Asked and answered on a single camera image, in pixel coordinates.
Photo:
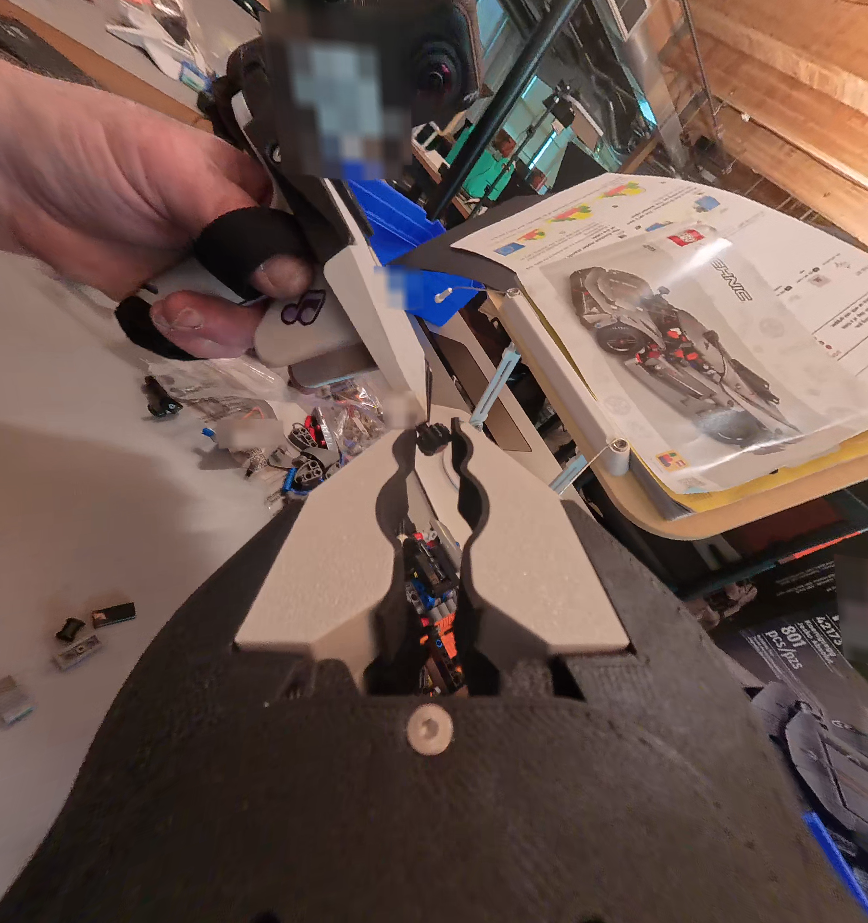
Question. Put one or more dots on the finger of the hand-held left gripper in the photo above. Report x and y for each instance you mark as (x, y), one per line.
(383, 317)

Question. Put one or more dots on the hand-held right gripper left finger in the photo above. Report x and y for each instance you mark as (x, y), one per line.
(311, 577)

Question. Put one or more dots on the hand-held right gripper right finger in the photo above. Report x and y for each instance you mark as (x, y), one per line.
(549, 577)

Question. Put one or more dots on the clear bag of small lego parts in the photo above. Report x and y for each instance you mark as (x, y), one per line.
(347, 415)

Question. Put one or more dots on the lego car model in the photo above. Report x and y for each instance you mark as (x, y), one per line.
(430, 591)

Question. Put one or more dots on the clear bag of lego liftarms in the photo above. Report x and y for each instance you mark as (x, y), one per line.
(311, 461)

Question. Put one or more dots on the black hooked lego part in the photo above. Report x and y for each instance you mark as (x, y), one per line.
(161, 400)

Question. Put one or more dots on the small black lego clip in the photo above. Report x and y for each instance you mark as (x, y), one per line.
(70, 629)

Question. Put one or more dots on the lego instruction booklet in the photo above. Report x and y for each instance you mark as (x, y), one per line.
(693, 288)

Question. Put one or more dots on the person's left hand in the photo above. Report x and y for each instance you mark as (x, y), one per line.
(102, 180)

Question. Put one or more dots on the black steel column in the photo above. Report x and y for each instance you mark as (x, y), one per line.
(506, 108)

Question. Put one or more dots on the blue plastic bin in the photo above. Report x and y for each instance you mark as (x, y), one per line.
(398, 216)
(838, 865)

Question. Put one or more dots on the white book stand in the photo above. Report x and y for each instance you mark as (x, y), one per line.
(564, 375)

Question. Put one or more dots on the orange box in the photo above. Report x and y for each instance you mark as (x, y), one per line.
(838, 552)

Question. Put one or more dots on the long wooden desk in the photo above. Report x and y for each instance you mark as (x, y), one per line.
(81, 58)

